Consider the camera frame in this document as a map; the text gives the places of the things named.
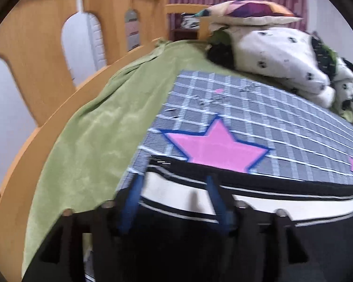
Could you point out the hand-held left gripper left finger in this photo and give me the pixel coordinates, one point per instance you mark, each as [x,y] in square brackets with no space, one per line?
[131,204]

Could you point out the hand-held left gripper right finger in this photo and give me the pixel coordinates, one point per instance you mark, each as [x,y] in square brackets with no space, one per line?
[221,208]

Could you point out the black pants with white waistband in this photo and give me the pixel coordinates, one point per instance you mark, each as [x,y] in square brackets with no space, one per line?
[179,188]

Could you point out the green bed sheet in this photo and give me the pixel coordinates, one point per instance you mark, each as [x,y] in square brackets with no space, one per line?
[91,141]

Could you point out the grey checked blanket pink stars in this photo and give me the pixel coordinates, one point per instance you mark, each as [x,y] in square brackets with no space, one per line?
[253,117]

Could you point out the white floral quilt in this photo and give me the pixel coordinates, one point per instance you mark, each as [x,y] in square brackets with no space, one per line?
[276,55]

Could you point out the colourful patterned pillow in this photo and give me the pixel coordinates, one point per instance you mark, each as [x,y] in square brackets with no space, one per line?
[253,10]

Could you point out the wooden bed frame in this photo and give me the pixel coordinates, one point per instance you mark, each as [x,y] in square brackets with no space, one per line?
[32,73]

